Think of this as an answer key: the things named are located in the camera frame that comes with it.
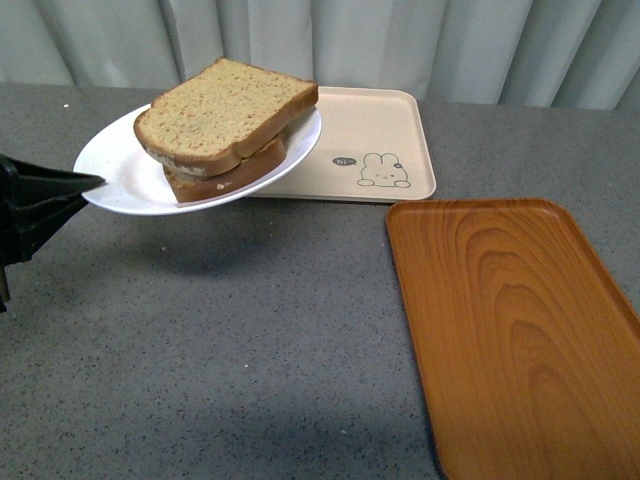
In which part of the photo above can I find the white round plate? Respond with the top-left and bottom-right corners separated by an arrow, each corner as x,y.
73,105 -> 322,216

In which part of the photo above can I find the wooden brown tray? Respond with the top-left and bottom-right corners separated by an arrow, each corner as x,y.
386,199 -> 639,479

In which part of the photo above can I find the grey-white curtain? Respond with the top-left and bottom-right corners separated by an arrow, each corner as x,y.
1,0 -> 639,111

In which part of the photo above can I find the beige rabbit tray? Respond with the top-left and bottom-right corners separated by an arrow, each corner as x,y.
257,87 -> 436,203

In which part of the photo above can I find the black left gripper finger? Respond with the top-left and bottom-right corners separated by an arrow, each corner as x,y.
17,194 -> 88,262
14,160 -> 105,192

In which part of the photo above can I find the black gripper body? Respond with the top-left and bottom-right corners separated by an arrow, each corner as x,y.
1,155 -> 23,313

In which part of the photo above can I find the bread slice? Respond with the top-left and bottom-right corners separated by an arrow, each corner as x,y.
163,134 -> 287,202
134,58 -> 318,178

